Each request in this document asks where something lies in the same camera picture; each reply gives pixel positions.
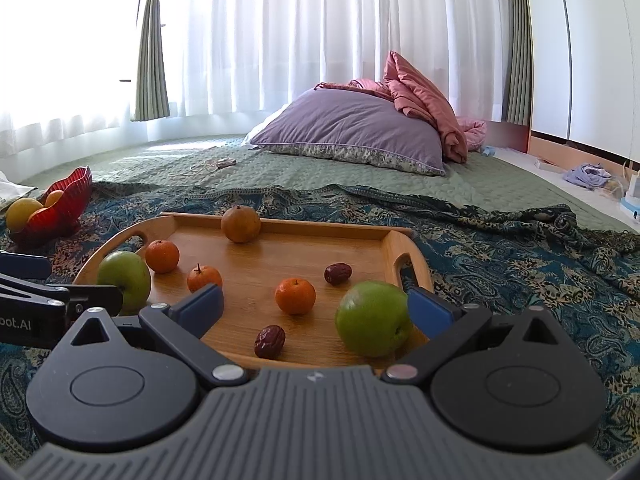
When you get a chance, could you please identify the small mandarin with stem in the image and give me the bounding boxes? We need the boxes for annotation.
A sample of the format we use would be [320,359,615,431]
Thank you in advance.
[186,263,224,292]

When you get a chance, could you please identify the orange mandarin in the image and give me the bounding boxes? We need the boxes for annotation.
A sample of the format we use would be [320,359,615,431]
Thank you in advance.
[144,240,180,274]

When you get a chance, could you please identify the dark red date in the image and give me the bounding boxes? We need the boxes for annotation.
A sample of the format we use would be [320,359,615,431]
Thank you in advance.
[254,325,286,360]
[323,262,352,286]

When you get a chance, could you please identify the large dull orange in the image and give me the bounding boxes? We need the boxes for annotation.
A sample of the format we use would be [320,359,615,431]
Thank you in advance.
[220,205,262,244]

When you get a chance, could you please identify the red fruit bowl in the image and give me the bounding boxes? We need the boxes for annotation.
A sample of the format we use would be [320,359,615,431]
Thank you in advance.
[9,167,92,247]

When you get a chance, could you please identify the left green apple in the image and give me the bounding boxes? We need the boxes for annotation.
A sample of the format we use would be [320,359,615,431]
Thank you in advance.
[96,252,152,314]

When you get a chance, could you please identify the green apple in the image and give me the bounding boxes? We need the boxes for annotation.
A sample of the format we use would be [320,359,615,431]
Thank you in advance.
[96,252,152,314]
[334,281,413,358]

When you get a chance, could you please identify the yellow fruit in bowl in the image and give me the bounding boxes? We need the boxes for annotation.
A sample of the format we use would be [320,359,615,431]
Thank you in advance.
[6,197,43,233]

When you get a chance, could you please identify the right green apple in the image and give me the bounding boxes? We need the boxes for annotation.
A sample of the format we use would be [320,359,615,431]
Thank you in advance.
[334,281,413,358]

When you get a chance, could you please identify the orange fruit in bowl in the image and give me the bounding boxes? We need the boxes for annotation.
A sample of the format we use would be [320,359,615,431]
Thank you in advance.
[44,190,64,208]

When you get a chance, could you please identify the white cloth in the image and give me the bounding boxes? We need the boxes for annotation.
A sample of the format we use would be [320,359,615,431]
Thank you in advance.
[0,171,35,209]

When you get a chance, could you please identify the wooden serving tray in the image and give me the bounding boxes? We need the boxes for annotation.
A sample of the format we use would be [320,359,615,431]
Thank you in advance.
[75,212,433,368]

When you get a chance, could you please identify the teal paisley throw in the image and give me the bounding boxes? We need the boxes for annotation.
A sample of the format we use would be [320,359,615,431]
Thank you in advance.
[0,181,640,470]

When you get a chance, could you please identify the small item on bedspread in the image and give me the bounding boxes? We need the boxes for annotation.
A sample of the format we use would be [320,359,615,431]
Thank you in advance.
[216,157,236,169]

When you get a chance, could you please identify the green quilted bedspread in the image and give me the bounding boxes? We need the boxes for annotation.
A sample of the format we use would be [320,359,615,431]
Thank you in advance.
[22,134,640,233]

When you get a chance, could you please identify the green striped curtain left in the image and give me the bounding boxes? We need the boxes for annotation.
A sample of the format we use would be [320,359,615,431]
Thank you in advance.
[131,0,170,122]

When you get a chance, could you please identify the green striped curtain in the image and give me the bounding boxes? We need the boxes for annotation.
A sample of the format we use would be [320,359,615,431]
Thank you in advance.
[131,0,170,122]
[502,0,533,127]

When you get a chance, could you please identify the lavender cloth on floor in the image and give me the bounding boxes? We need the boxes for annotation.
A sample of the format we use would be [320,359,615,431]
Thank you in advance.
[563,162,611,190]

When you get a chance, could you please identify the green striped curtain right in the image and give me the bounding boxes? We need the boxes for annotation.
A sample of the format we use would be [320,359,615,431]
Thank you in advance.
[502,0,533,127]

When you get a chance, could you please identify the purple pillow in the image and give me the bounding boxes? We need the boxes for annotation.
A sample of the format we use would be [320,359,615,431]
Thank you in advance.
[243,88,445,176]

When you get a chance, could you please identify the pink crumpled blanket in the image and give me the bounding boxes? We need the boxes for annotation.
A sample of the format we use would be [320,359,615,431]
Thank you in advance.
[314,51,488,164]

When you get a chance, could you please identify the white sheer curtain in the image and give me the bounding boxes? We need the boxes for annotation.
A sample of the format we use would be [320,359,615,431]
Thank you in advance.
[1,0,510,157]

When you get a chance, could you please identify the white wardrobe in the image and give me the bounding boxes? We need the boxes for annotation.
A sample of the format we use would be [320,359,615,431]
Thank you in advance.
[528,0,639,160]

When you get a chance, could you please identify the white charger with cable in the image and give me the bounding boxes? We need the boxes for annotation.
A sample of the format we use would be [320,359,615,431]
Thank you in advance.
[620,162,640,223]

